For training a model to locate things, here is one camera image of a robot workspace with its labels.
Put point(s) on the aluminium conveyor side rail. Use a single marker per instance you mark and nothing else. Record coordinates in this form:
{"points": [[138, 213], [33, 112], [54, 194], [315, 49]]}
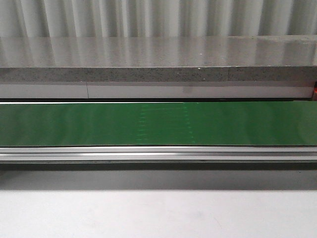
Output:
{"points": [[156, 154]]}

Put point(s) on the white pleated curtain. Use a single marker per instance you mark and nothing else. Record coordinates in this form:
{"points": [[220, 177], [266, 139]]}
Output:
{"points": [[162, 18]]}

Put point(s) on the green conveyor belt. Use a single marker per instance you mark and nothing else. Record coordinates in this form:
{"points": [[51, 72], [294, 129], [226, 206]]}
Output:
{"points": [[191, 123]]}

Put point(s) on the red object at right edge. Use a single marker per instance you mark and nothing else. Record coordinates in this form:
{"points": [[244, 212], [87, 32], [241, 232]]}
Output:
{"points": [[314, 97]]}

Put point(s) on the grey speckled stone counter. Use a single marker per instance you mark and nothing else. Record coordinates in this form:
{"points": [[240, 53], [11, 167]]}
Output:
{"points": [[155, 68]]}

